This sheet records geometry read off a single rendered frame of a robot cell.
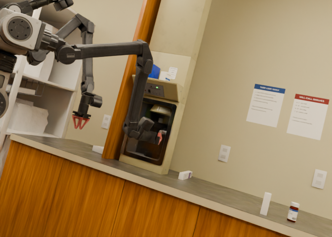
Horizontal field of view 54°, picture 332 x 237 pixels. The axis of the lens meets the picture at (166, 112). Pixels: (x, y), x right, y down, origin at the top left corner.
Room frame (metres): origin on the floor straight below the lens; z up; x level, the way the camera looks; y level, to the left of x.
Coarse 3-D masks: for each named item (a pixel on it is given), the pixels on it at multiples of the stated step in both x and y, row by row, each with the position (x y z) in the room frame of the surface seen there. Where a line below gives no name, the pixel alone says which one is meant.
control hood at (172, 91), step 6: (132, 78) 2.08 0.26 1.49; (150, 78) 2.01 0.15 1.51; (156, 84) 2.01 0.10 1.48; (162, 84) 1.99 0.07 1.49; (168, 84) 1.96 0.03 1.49; (174, 84) 1.94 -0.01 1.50; (168, 90) 1.99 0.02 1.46; (174, 90) 1.97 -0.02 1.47; (180, 90) 2.01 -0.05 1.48; (156, 96) 2.08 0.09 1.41; (168, 96) 2.03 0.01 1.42; (174, 96) 2.01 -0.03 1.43; (180, 96) 2.03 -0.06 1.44
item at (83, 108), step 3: (81, 105) 1.90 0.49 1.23; (84, 105) 1.90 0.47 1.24; (87, 105) 1.92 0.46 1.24; (78, 108) 1.91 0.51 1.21; (81, 108) 1.90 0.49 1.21; (84, 108) 1.90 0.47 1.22; (87, 108) 1.92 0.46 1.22; (75, 111) 1.88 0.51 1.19; (78, 111) 1.91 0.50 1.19; (81, 111) 1.90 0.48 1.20; (84, 111) 1.90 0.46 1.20; (81, 114) 1.87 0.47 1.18; (84, 114) 1.90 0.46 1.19; (87, 114) 1.92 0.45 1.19
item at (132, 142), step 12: (144, 108) 2.12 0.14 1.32; (156, 108) 2.09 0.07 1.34; (168, 108) 2.05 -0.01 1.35; (156, 120) 2.08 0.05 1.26; (168, 120) 2.04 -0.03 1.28; (156, 132) 2.07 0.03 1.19; (168, 132) 2.03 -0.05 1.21; (132, 144) 2.13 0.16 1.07; (144, 144) 2.09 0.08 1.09; (156, 144) 2.06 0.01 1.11; (132, 156) 2.12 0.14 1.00; (144, 156) 2.08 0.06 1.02; (156, 156) 2.05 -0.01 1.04
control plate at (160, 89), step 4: (148, 84) 2.04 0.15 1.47; (152, 84) 2.03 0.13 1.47; (148, 88) 2.06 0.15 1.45; (152, 88) 2.05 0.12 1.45; (156, 88) 2.03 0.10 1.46; (160, 88) 2.02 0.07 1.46; (144, 92) 2.10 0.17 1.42; (152, 92) 2.07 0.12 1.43; (160, 92) 2.04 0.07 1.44; (164, 96) 2.05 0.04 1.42
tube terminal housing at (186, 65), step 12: (156, 60) 2.13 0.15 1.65; (168, 60) 2.10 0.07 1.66; (180, 60) 2.07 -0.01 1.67; (192, 60) 2.07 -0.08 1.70; (180, 72) 2.06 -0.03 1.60; (192, 72) 2.12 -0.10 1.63; (180, 84) 2.05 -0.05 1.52; (144, 96) 2.14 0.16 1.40; (180, 108) 2.08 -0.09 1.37; (180, 120) 2.13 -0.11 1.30; (168, 144) 2.04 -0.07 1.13; (120, 156) 2.17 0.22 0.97; (168, 156) 2.08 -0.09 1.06; (144, 168) 2.09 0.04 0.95; (156, 168) 2.06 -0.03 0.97; (168, 168) 2.13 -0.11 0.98
